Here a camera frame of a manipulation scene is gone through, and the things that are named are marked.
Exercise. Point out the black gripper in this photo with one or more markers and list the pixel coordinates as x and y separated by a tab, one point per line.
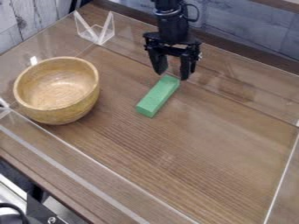
172	40

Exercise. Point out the green rectangular block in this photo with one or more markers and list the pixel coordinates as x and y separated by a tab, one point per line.
156	96

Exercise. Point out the wooden bowl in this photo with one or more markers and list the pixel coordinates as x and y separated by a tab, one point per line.
57	90

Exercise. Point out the clear acrylic corner bracket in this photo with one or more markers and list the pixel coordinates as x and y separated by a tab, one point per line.
94	33

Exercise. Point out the clear acrylic enclosure wall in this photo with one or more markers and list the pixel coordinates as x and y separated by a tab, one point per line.
212	161

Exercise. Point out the black metal table bracket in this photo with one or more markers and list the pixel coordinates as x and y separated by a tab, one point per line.
38	214

